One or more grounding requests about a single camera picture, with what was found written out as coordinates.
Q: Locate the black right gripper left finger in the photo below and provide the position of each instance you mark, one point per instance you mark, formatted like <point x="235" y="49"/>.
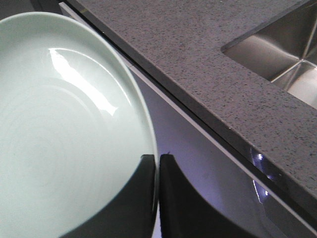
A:
<point x="131" y="213"/>

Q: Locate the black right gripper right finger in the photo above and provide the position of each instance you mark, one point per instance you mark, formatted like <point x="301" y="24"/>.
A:
<point x="183" y="211"/>

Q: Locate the light green round plate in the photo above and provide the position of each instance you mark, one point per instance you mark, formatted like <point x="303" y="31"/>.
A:
<point x="73" y="125"/>

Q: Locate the grey cabinet on right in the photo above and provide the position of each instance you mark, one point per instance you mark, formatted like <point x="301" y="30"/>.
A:
<point x="248" y="147"/>

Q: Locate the stainless steel sink basin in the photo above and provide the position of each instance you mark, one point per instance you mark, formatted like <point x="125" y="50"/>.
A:
<point x="283" y="51"/>

